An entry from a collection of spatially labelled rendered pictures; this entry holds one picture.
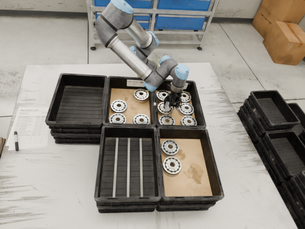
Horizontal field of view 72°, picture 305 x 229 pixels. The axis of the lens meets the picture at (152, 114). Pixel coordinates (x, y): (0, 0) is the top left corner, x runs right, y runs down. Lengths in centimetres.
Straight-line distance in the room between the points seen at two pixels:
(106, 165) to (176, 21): 249
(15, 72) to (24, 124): 159
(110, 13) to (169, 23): 210
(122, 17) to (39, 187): 100
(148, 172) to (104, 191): 24
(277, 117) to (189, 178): 133
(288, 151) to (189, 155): 120
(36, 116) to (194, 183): 108
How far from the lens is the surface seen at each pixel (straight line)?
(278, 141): 227
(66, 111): 140
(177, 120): 137
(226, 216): 135
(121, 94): 146
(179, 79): 114
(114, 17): 119
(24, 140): 150
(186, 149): 127
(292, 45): 393
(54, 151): 141
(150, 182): 114
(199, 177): 121
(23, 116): 162
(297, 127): 271
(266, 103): 236
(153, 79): 119
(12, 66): 322
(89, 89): 150
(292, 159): 224
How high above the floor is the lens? 189
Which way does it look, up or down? 51 degrees down
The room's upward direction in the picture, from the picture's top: 12 degrees clockwise
